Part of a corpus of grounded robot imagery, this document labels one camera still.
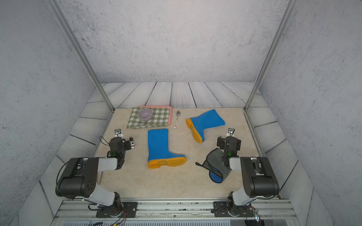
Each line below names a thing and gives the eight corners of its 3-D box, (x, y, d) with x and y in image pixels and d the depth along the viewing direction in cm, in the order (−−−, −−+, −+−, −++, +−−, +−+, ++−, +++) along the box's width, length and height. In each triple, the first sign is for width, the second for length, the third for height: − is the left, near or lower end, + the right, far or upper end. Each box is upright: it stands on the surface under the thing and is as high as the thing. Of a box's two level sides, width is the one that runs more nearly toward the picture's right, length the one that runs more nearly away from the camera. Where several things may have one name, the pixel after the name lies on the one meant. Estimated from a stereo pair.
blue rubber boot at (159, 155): (149, 171, 88) (147, 167, 84) (148, 133, 107) (147, 128, 102) (186, 164, 91) (186, 160, 86) (178, 129, 110) (178, 123, 105)
